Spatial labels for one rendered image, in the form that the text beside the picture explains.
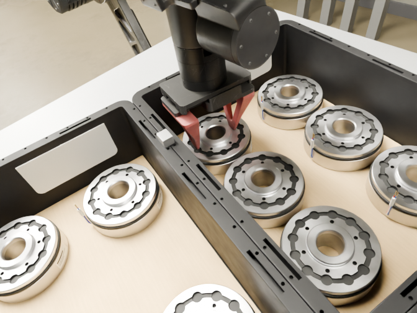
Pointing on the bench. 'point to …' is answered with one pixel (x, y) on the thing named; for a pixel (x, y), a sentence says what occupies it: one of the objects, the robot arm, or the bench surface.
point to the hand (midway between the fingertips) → (213, 132)
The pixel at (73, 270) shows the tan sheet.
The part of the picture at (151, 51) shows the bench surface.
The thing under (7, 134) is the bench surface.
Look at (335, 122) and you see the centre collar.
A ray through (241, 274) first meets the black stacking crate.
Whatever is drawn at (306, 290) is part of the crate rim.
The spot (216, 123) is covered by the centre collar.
